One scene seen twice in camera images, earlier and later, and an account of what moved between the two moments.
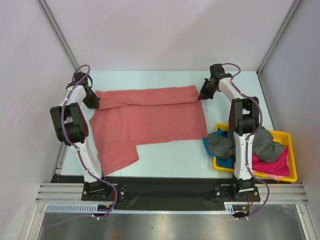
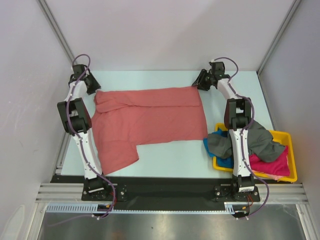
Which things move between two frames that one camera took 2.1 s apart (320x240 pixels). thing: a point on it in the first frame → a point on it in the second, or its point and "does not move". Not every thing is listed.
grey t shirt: (223, 145) does not move
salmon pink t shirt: (128, 117) does not move
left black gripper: (94, 104) → (95, 85)
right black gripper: (204, 94) → (200, 80)
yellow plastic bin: (284, 137) does not move
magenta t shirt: (279, 167) does not move
